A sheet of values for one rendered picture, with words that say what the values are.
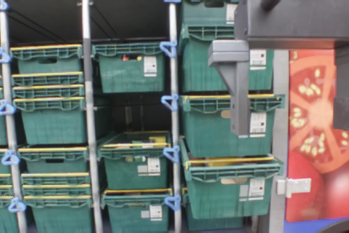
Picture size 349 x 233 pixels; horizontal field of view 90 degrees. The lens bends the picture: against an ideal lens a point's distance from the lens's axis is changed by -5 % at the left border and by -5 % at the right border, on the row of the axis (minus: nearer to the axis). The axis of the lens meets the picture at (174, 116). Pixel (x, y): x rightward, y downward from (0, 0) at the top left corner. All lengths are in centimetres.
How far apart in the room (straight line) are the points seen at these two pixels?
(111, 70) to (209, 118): 59
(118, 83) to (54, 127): 43
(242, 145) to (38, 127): 106
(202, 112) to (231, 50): 51
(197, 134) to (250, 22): 58
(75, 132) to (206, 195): 76
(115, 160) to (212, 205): 56
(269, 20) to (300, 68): 82
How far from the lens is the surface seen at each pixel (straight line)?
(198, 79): 75
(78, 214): 129
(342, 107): 29
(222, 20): 113
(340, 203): 131
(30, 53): 124
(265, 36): 22
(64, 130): 116
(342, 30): 27
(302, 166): 109
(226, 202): 88
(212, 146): 77
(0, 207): 153
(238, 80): 21
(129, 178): 111
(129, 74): 103
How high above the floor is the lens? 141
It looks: 4 degrees down
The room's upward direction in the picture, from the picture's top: 2 degrees counter-clockwise
